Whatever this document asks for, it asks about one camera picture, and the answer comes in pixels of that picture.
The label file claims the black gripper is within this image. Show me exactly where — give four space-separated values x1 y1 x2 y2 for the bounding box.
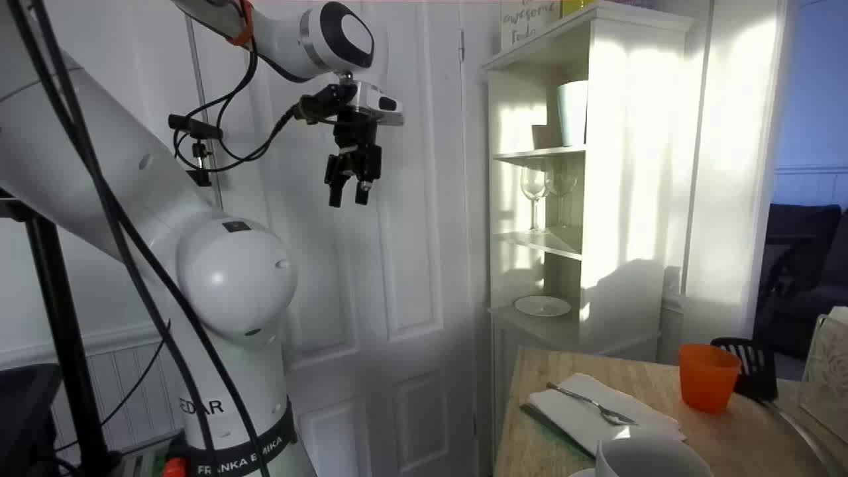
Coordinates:
323 103 383 212

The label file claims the silver spoon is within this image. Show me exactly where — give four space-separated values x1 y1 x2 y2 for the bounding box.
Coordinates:
543 381 641 429

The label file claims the white panelled door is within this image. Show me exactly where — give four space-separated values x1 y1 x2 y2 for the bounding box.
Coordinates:
184 0 490 477

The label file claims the clear wine glass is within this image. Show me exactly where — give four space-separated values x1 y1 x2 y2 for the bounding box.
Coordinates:
515 166 555 233

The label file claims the white patterned plate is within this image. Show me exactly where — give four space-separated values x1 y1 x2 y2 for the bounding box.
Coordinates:
512 291 575 320

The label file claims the pale canister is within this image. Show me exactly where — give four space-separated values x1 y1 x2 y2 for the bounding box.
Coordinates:
550 78 591 149

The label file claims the white lettered sign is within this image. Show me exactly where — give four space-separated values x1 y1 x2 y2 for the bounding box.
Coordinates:
497 2 563 53

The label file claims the white shelf cabinet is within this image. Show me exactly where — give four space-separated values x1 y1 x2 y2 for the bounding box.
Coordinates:
478 0 697 467

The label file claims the black tripod stand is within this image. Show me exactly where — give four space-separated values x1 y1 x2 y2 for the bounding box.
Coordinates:
0 188 119 477

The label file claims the black case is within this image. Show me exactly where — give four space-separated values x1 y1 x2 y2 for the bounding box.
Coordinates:
0 361 65 477

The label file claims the white bowl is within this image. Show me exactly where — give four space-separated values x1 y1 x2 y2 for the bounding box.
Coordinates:
592 424 714 477

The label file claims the orange plastic cup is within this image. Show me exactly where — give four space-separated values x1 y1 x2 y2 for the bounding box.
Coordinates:
674 343 743 416

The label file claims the black slotted spatula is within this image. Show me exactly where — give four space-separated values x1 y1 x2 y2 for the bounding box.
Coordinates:
709 333 780 402

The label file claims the dark blue sofa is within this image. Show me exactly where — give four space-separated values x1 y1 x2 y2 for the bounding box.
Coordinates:
751 201 848 361

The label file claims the marbled grey board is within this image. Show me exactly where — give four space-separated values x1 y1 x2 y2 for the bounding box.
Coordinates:
798 303 848 445

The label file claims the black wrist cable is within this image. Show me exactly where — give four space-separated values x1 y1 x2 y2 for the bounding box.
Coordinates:
170 34 307 176

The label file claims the small black stand camera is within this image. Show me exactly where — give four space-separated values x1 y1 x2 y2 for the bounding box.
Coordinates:
166 111 224 188

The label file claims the orange cable strap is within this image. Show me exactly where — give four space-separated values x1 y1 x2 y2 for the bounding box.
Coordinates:
231 0 260 51

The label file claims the black cable bundle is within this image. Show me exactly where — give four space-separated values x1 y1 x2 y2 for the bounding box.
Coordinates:
4 0 266 477

